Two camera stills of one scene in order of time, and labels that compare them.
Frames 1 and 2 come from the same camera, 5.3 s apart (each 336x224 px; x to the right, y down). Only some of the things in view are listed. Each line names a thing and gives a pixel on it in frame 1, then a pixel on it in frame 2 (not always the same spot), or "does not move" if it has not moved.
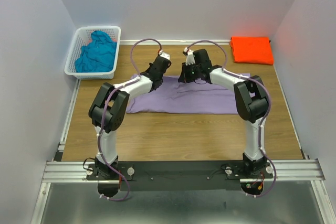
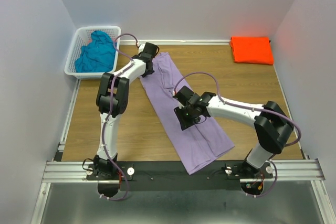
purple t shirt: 197,96 to 199,144
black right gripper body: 190,73 to 185,116
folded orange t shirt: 254,50 does not move
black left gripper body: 150,66 to 148,72
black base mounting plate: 143,176 does not move
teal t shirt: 98,56 does not move
